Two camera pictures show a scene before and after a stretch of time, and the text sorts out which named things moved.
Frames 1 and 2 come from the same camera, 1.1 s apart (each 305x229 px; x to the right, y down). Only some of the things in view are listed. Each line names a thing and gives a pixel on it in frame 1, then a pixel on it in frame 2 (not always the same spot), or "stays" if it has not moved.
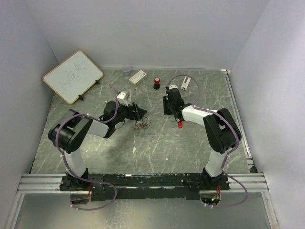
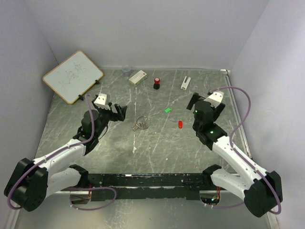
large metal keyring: [144, 122] stays
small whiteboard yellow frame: [72, 77] stays
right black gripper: [167, 111] to [218, 110]
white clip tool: [185, 84] stays
